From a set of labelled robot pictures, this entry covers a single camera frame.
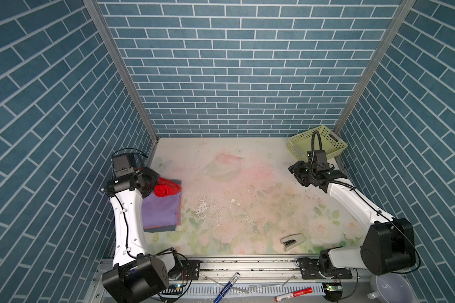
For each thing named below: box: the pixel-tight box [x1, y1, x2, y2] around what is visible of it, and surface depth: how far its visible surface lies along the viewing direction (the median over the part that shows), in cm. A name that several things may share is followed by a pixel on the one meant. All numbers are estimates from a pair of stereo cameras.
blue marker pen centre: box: [213, 272, 241, 303], surface depth 70 cm
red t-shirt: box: [153, 177, 182, 198], surface depth 70 cm
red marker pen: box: [274, 287, 314, 303], surface depth 69 cm
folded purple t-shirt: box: [141, 191, 181, 229], surface depth 83 cm
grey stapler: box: [279, 233, 306, 252], surface depth 82 cm
